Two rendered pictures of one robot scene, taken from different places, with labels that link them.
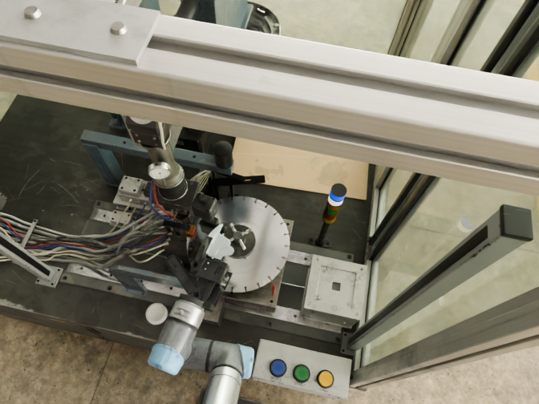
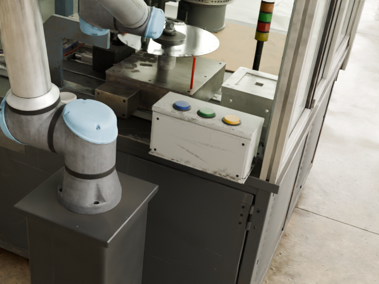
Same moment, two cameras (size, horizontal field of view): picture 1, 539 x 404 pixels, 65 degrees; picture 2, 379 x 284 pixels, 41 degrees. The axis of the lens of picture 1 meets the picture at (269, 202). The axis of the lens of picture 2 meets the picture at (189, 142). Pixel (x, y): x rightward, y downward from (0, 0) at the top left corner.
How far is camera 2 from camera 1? 1.32 m
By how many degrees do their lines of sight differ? 34
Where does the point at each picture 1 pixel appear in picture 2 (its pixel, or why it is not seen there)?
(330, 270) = (255, 76)
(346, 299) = (268, 91)
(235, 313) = (146, 114)
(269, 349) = (176, 97)
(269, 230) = (200, 38)
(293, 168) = (234, 62)
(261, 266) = (185, 49)
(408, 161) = not seen: outside the picture
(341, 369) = (250, 120)
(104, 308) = not seen: hidden behind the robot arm
